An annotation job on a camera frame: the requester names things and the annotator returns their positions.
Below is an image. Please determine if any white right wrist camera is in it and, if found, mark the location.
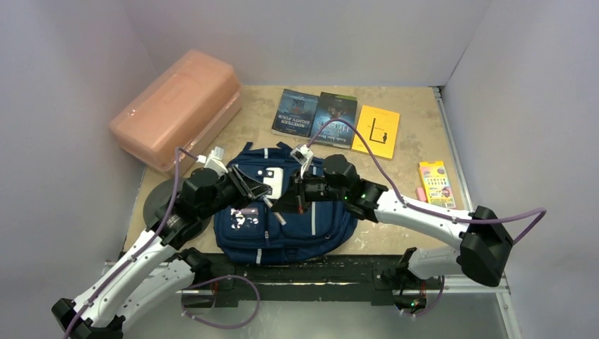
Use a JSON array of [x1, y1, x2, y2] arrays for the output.
[[290, 144, 314, 178]]

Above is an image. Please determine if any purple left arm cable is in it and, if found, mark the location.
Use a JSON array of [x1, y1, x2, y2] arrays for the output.
[[61, 147, 202, 339]]

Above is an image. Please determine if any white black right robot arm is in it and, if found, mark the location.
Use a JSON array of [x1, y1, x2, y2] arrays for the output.
[[271, 155, 514, 287]]

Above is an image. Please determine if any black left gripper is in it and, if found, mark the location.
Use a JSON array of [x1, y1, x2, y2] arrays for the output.
[[198, 165, 271, 220]]

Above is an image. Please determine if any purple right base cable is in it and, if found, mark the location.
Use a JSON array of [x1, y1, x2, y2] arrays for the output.
[[398, 275, 446, 318]]

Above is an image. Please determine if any Nineteen Eighty-Four paperback book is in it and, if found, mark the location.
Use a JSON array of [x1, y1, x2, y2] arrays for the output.
[[271, 89, 319, 137]]

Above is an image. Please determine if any colourful crayon box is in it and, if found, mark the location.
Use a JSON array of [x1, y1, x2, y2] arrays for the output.
[[419, 161, 456, 209]]

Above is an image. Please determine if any grey round disc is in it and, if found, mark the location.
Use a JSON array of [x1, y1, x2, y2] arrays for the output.
[[143, 179, 211, 249]]

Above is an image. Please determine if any yellow paperback book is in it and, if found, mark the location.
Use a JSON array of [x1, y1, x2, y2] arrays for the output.
[[355, 105, 401, 160]]

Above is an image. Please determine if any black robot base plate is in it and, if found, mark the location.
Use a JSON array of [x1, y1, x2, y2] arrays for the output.
[[184, 254, 442, 312]]

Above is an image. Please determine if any dark blue paperback book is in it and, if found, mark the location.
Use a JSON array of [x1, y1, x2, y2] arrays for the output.
[[310, 92, 358, 149]]

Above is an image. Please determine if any navy blue student backpack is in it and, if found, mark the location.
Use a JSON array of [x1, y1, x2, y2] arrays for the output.
[[213, 142, 357, 266]]

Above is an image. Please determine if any pink highlighter marker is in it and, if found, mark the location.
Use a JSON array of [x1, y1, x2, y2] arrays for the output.
[[415, 187, 427, 202], [263, 196, 286, 225]]

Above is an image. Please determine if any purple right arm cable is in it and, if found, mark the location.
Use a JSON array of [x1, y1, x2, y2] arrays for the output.
[[306, 117, 547, 246]]

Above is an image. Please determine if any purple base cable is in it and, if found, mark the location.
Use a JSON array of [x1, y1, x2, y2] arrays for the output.
[[398, 275, 446, 318], [180, 273, 261, 329]]

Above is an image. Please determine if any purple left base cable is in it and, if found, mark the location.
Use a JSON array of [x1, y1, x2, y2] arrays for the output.
[[180, 273, 261, 329]]

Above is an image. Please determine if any translucent pink storage box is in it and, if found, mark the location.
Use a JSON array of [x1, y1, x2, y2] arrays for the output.
[[109, 49, 242, 176]]

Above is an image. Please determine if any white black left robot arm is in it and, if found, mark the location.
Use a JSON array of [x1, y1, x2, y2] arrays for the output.
[[52, 167, 271, 338]]

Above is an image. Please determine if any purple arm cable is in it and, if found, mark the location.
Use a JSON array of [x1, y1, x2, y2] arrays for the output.
[[61, 147, 202, 339], [306, 117, 547, 246]]

